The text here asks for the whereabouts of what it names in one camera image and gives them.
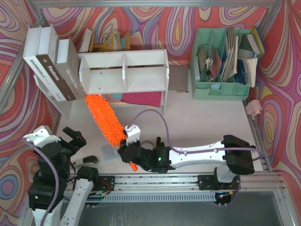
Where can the brown Fredonia book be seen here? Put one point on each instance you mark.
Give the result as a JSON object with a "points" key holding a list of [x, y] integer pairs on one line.
{"points": [[47, 56]]}

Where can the grey brown notebook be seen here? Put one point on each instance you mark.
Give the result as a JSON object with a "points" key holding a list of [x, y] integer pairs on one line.
{"points": [[178, 77]]}

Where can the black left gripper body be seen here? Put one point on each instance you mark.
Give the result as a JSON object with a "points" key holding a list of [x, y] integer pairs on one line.
{"points": [[71, 140]]}

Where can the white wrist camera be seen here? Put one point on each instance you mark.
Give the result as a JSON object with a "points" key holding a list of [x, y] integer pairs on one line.
{"points": [[133, 134], [41, 136]]}

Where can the pink piggy figurine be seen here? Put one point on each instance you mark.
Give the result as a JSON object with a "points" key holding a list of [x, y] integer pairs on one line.
{"points": [[253, 108]]}

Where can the coloured paper sheet stack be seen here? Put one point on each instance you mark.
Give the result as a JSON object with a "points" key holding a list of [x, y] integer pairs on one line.
{"points": [[137, 98]]}

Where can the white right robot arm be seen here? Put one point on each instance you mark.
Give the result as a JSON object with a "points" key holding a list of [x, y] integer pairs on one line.
{"points": [[232, 156]]}

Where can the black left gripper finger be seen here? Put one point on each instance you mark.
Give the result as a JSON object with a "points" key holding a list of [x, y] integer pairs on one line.
{"points": [[70, 149], [77, 138]]}

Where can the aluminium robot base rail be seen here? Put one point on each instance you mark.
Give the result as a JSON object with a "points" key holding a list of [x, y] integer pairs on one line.
{"points": [[179, 188]]}

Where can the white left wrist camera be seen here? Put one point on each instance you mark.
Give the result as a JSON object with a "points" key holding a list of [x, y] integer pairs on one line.
{"points": [[41, 136]]}

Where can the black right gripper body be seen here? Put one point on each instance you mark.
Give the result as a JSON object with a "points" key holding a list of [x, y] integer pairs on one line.
{"points": [[127, 152]]}

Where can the magazines in green organizer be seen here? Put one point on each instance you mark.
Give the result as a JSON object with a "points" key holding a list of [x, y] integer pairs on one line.
{"points": [[213, 54]]}

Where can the white masking tape roll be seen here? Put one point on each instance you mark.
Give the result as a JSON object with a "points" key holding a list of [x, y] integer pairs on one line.
{"points": [[147, 144]]}

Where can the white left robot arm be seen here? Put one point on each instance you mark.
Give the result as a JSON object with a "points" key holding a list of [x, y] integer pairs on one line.
{"points": [[85, 180]]}

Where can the grey Lonely One book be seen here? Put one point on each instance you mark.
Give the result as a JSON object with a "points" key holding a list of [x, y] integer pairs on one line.
{"points": [[67, 63]]}

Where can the blue beige scientific calculator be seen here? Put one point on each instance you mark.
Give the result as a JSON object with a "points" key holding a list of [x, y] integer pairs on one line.
{"points": [[109, 152]]}

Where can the orange chenille duster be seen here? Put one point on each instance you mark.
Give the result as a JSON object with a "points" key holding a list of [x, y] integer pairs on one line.
{"points": [[106, 119]]}

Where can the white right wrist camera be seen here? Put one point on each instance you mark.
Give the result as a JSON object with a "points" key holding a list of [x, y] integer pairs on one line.
{"points": [[133, 134]]}

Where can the leaning books behind shelf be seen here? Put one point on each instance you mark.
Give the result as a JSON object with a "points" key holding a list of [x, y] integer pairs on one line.
{"points": [[113, 43]]}

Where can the white wooden bookshelf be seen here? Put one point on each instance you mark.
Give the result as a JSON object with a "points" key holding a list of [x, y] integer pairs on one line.
{"points": [[125, 72]]}

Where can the white Mademoiselle book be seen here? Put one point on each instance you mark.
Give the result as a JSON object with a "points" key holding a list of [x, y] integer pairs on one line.
{"points": [[31, 55]]}

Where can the mint green desk organizer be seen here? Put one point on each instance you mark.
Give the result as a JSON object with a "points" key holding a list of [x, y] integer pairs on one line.
{"points": [[224, 90]]}

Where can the black T-shaped plastic part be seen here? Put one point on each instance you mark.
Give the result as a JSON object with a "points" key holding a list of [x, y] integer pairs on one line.
{"points": [[159, 141]]}

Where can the blue white books at organizer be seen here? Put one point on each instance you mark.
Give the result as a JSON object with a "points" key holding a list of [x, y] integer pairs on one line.
{"points": [[250, 51]]}

